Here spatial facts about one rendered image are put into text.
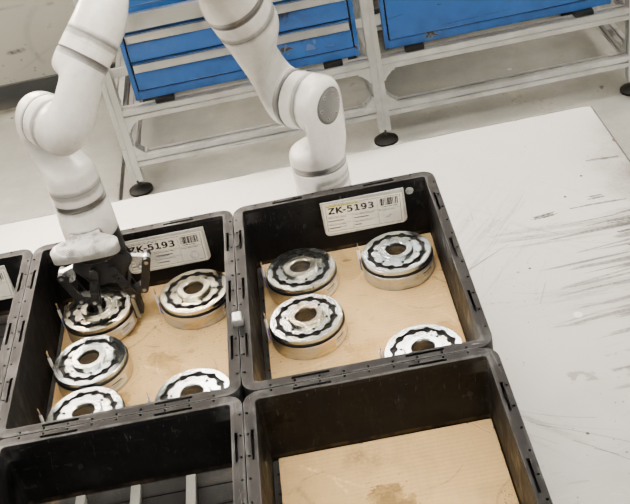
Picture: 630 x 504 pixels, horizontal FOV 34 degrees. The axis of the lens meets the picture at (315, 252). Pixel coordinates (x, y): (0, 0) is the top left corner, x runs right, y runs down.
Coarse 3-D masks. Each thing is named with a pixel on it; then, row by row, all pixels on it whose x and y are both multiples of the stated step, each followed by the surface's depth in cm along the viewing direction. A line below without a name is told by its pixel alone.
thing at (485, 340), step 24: (336, 192) 152; (432, 192) 148; (240, 216) 152; (240, 240) 149; (456, 240) 138; (240, 264) 142; (456, 264) 134; (240, 288) 138; (480, 312) 126; (240, 336) 130; (480, 336) 122; (384, 360) 122; (408, 360) 121; (264, 384) 122; (288, 384) 121
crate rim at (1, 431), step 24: (192, 216) 154; (216, 216) 153; (24, 312) 142; (24, 336) 137; (240, 360) 126; (240, 384) 123; (0, 408) 126; (120, 408) 123; (144, 408) 122; (0, 432) 123; (24, 432) 122
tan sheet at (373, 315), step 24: (432, 240) 156; (336, 264) 155; (264, 288) 153; (360, 288) 150; (432, 288) 147; (360, 312) 145; (384, 312) 144; (408, 312) 143; (432, 312) 143; (456, 312) 142; (360, 336) 141; (384, 336) 140; (288, 360) 140; (312, 360) 139; (336, 360) 138; (360, 360) 137
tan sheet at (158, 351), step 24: (144, 312) 154; (144, 336) 149; (168, 336) 148; (192, 336) 147; (216, 336) 146; (144, 360) 145; (168, 360) 144; (192, 360) 143; (216, 360) 142; (144, 384) 141
